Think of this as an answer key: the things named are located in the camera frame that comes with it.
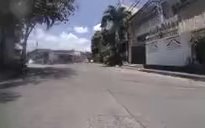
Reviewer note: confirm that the palm trees and bushes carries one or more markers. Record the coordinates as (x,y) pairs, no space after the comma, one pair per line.
(111,36)

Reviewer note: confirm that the raised kerb pavement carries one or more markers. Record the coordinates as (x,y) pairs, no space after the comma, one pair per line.
(176,72)

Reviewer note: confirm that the low distant building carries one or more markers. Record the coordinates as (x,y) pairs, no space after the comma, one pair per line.
(55,56)

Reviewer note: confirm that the grey concrete road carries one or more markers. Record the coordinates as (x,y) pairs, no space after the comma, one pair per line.
(100,96)

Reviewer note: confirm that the grey multi-storey building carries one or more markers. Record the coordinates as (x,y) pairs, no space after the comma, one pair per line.
(146,30)

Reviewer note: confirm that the large shady tree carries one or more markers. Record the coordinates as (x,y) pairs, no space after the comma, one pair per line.
(20,20)

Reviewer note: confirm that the white wall with gate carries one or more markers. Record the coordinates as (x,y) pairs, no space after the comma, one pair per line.
(176,43)

